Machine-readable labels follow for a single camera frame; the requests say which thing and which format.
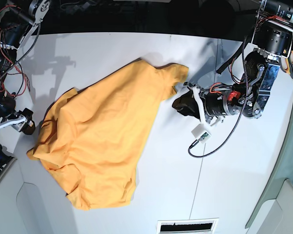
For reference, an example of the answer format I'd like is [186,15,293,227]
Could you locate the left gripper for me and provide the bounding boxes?
[172,89,242,123]

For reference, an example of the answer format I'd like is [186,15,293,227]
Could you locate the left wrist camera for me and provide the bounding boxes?
[191,123,211,144]

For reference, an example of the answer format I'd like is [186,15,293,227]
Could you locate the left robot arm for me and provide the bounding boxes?
[172,0,293,122]

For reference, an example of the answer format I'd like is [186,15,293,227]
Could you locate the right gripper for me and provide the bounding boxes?
[0,97,36,135]

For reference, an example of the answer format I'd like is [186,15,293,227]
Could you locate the orange t-shirt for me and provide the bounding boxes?
[27,60,188,211]

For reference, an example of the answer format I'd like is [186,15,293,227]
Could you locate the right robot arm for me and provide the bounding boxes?
[0,0,51,135]

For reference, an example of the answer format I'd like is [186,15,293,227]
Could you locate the orange handled scissors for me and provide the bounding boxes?
[280,51,293,80]

